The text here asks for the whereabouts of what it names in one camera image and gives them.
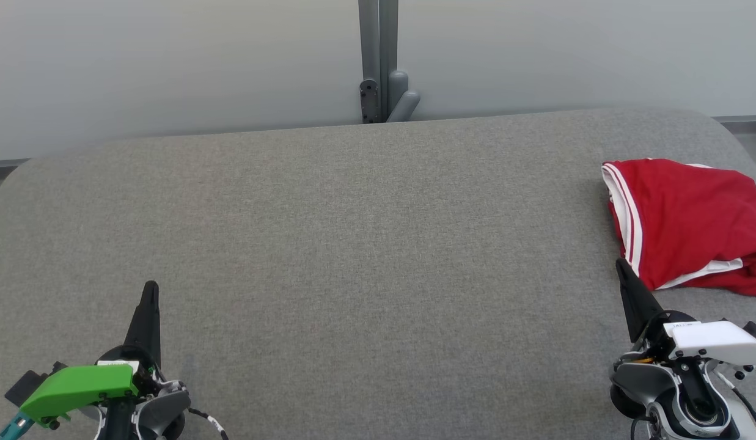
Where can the red white lettered jersey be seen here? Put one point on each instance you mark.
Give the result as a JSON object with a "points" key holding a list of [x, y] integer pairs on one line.
{"points": [[689, 214]]}

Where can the grey tubular partition foot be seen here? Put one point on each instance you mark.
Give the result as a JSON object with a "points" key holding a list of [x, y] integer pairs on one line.
{"points": [[403, 101]]}

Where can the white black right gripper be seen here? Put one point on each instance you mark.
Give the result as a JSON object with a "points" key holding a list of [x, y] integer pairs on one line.
{"points": [[720, 341]]}

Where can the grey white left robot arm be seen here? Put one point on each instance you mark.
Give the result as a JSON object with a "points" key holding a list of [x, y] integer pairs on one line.
{"points": [[167, 406]]}

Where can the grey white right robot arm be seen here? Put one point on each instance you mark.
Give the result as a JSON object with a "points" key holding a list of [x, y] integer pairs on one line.
{"points": [[639, 380]]}

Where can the dark metal post bracket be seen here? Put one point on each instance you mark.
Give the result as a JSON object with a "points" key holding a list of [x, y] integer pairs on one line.
{"points": [[369, 101]]}

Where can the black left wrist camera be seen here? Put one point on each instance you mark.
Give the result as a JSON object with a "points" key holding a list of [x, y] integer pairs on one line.
{"points": [[26, 385]]}

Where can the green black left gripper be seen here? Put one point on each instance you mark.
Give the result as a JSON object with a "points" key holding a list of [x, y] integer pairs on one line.
{"points": [[78, 388]]}

